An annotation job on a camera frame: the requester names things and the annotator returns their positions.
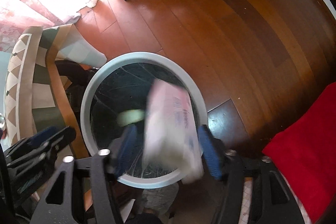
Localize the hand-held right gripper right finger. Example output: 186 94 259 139
197 124 298 224

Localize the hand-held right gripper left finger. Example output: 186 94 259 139
31 125 139 224

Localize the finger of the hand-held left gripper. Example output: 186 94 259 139
5 126 62 159
8 126 77 169

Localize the white round trash bin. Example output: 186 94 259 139
80 51 208 189

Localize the white tissue pack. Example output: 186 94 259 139
142 79 206 184

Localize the table with checkered tablecloth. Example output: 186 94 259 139
4 24 108 159

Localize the red cloth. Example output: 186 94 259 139
262 82 336 224

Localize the pink floral curtain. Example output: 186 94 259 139
0 0 112 49

